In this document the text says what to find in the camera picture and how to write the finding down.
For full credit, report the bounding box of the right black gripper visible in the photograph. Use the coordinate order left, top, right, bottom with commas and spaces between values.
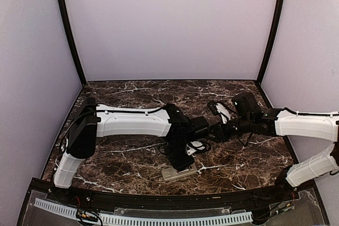
208, 115, 253, 143

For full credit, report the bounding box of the right black frame post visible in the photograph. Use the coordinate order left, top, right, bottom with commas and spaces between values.
256, 0, 284, 86

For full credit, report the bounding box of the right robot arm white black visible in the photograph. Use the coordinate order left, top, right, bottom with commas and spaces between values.
208, 92, 338, 202

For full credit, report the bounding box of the grey remote control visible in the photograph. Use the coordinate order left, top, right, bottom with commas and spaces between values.
161, 164, 197, 182

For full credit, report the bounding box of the white slotted cable duct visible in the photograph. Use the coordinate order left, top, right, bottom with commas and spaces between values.
34, 198, 253, 225

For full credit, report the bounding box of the left black frame post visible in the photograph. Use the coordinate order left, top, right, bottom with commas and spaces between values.
57, 0, 87, 86

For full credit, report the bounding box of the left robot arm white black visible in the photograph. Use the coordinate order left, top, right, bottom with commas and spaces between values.
52, 97, 210, 203

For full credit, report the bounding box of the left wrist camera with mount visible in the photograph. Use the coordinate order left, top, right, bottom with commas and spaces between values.
186, 141, 211, 156

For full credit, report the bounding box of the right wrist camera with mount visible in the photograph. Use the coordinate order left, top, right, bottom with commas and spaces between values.
207, 100, 231, 124

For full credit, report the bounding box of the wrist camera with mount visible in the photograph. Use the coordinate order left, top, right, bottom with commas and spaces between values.
186, 141, 211, 156
207, 100, 231, 124

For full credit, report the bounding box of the black front rail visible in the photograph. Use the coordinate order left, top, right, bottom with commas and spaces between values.
29, 178, 299, 211

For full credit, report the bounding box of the black frame post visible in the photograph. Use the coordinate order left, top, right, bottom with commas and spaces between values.
256, 0, 284, 86
57, 0, 87, 86

